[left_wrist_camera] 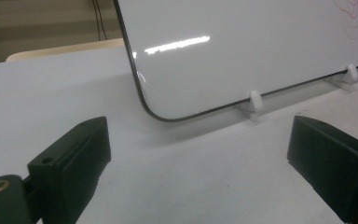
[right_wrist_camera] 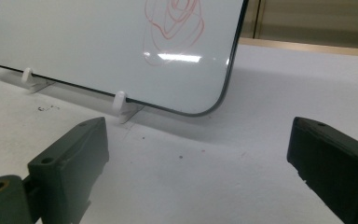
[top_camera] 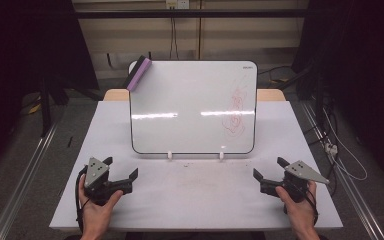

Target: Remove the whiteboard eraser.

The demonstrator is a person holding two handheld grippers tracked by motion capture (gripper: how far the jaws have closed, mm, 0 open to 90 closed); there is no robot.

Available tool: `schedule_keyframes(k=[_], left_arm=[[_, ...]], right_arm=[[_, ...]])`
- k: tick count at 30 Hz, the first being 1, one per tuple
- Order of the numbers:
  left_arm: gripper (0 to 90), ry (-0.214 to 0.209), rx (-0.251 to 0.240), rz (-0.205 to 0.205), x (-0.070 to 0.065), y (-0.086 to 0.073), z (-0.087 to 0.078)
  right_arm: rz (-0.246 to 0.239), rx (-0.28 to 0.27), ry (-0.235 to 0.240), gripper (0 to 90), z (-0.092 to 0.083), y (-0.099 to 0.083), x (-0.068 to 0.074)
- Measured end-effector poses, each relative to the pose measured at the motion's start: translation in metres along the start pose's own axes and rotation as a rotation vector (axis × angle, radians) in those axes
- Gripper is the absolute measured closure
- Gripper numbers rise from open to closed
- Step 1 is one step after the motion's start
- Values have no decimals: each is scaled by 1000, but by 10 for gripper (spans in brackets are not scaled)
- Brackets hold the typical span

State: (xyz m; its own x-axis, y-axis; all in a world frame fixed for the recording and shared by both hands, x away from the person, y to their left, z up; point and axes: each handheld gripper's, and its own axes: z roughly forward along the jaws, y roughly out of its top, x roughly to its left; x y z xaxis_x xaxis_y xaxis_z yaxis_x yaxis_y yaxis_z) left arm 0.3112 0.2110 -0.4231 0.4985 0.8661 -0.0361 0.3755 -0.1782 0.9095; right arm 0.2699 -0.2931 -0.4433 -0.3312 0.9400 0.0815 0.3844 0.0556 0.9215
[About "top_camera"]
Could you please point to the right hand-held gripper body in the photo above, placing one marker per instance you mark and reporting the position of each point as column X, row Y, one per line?
column 295, row 181

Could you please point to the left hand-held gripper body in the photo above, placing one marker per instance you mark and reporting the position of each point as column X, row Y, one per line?
column 95, row 181

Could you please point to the white whiteboard with black rim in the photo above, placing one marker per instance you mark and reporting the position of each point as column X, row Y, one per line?
column 186, row 110

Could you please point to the purple and black whiteboard eraser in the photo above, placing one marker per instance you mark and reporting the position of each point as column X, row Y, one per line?
column 138, row 73

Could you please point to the person's left hand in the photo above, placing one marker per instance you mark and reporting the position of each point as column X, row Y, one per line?
column 96, row 213

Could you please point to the person's right hand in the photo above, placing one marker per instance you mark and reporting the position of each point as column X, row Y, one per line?
column 298, row 213

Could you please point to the white whiteboard stand clip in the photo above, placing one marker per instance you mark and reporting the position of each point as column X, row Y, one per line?
column 170, row 155
column 221, row 155

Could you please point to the small black floor item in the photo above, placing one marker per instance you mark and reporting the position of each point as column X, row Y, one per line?
column 70, row 141

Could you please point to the black metal stand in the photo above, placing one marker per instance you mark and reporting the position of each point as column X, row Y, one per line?
column 45, row 106

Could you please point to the dark curtain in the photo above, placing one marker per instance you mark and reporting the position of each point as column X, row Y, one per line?
column 20, row 43
column 363, row 50

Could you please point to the black horizontal metal bar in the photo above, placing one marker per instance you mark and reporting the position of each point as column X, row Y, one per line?
column 193, row 13

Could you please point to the aluminium floor rail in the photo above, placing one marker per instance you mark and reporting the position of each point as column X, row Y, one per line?
column 350, row 186
column 23, row 186

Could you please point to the white wall socket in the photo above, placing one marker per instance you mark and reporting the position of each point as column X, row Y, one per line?
column 177, row 3

